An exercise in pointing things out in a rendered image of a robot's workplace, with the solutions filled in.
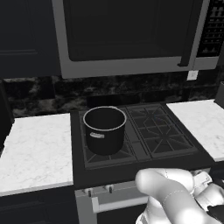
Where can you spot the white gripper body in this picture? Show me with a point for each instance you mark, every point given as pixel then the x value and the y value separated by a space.
pixel 203 181

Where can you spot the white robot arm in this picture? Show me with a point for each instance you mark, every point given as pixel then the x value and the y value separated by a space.
pixel 169 192

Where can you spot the grey stove knob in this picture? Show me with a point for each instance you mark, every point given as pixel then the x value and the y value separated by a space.
pixel 88 192
pixel 110 188

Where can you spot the black stove with grey front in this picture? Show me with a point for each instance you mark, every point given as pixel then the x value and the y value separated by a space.
pixel 102 175

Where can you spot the dark block on worktop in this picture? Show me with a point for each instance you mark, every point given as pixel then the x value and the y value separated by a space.
pixel 220 94

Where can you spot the black cooking pot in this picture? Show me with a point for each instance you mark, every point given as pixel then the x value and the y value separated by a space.
pixel 105 140

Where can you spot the grey microwave oven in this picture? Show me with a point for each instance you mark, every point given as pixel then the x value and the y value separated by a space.
pixel 128 68

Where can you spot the dark lower cupboard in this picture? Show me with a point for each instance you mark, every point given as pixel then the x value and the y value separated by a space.
pixel 35 207

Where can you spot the dark cupboard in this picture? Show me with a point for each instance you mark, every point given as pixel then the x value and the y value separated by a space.
pixel 26 38
pixel 35 207

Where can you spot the dark upper cupboard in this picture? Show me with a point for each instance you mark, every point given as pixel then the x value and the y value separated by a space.
pixel 26 38

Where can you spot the white wall socket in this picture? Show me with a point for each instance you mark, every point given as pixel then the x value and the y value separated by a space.
pixel 192 75

